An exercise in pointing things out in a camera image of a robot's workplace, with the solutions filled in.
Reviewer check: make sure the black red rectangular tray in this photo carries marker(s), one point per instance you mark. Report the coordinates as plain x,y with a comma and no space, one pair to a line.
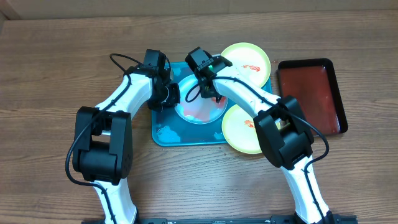
313,83

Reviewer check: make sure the teal plastic tray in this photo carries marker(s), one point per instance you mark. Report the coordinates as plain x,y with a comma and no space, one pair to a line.
169,129

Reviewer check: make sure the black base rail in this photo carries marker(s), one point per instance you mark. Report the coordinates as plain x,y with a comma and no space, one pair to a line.
275,219

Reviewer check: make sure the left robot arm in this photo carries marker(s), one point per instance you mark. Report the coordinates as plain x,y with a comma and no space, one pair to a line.
102,152

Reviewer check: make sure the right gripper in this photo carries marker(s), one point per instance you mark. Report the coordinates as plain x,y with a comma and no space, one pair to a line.
209,92

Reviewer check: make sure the yellow-green plate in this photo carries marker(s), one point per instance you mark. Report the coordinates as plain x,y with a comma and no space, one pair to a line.
251,61
239,131

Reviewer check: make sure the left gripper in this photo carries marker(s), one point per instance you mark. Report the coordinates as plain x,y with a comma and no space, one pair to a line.
175,98

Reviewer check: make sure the light blue plate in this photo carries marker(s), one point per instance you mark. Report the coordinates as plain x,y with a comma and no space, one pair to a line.
201,110

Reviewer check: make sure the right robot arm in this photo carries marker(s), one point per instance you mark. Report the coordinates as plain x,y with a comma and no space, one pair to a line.
284,135

